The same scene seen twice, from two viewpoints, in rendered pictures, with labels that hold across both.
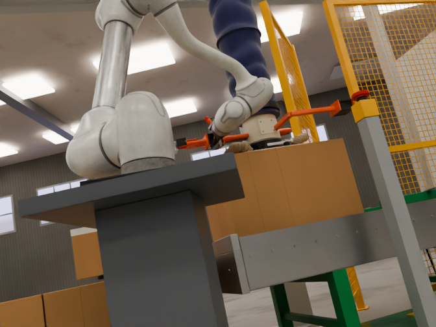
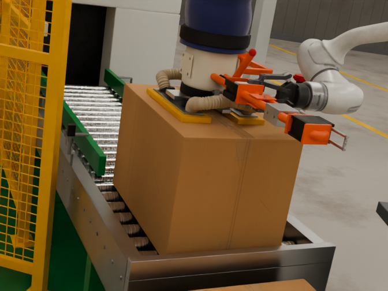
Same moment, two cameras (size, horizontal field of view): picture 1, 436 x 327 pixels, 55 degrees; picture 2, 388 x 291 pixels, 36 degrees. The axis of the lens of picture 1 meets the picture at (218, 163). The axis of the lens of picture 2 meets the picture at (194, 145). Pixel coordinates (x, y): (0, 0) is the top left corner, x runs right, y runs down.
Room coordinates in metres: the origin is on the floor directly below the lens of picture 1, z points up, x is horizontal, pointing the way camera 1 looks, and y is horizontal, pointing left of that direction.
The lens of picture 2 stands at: (2.33, 1.67, 1.44)
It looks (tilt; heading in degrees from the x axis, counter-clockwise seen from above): 18 degrees down; 261
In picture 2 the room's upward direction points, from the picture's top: 9 degrees clockwise
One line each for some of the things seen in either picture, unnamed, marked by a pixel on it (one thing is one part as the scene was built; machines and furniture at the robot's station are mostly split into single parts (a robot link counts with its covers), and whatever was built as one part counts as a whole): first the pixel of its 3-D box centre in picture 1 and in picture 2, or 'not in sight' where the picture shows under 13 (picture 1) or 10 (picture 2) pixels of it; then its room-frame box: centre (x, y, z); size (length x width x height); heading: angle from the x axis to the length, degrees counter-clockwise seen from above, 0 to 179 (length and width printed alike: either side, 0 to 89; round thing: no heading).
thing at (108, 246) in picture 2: not in sight; (53, 149); (2.53, -0.92, 0.50); 2.31 x 0.05 x 0.19; 107
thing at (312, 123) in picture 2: not in sight; (307, 129); (1.84, 0.34, 1.08); 0.08 x 0.07 x 0.05; 106
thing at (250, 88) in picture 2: (213, 141); (243, 90); (1.93, 0.00, 1.08); 0.10 x 0.08 x 0.06; 16
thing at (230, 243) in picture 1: (213, 250); (238, 259); (1.88, 0.10, 0.58); 0.70 x 0.03 x 0.06; 17
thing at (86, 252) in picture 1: (114, 248); not in sight; (3.64, 1.02, 0.82); 0.60 x 0.40 x 0.40; 99
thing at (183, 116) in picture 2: not in sight; (177, 100); (2.10, -0.21, 0.97); 0.34 x 0.10 x 0.05; 106
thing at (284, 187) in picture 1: (278, 199); (197, 164); (1.99, -0.24, 0.75); 0.60 x 0.40 x 0.40; 106
